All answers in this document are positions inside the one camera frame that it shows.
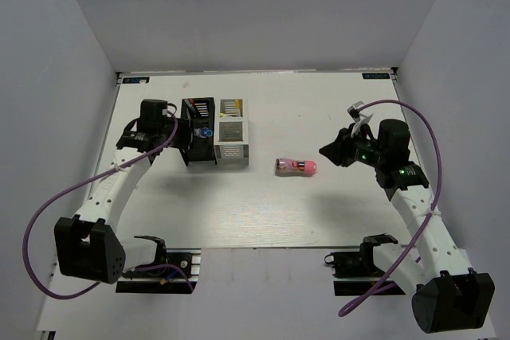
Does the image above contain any green gel pen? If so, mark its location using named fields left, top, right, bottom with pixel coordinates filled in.
left=184, top=99, right=194, bottom=116

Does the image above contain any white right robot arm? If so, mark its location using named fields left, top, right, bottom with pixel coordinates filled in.
left=319, top=119, right=495, bottom=334

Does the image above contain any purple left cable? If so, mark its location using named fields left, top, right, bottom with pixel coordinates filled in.
left=22, top=112, right=196, bottom=300

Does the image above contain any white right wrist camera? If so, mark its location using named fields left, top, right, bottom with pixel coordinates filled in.
left=347, top=101, right=373, bottom=137

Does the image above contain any black pen holder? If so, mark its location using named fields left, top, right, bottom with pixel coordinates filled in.
left=180, top=97, right=216, bottom=166

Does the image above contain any white pen holder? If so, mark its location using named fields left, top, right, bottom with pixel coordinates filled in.
left=214, top=98, right=249, bottom=166

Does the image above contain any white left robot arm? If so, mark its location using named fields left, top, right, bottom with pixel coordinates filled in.
left=54, top=100, right=193, bottom=284

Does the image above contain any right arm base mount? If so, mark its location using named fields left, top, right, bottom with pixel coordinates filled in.
left=324, top=233, right=402, bottom=297

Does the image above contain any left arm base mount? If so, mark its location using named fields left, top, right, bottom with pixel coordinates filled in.
left=116, top=249, right=202, bottom=295

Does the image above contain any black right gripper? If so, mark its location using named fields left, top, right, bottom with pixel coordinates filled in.
left=320, top=123, right=386, bottom=168

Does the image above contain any pink crayon jar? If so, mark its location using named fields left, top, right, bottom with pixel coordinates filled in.
left=275, top=158, right=317, bottom=177

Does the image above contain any clear blue glue bottle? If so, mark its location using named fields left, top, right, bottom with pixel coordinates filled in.
left=194, top=127, right=214, bottom=139

